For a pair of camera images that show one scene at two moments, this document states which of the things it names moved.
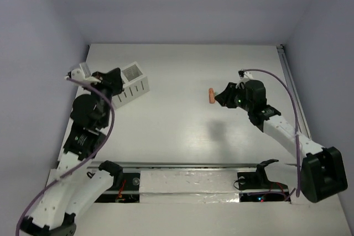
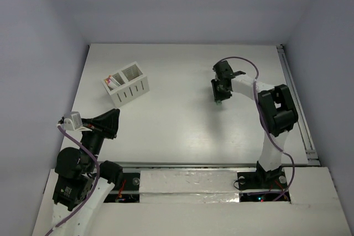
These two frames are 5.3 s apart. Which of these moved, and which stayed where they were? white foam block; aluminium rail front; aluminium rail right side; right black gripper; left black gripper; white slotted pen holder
Moved: right black gripper; left black gripper
Stayed: aluminium rail front; aluminium rail right side; white slotted pen holder; white foam block
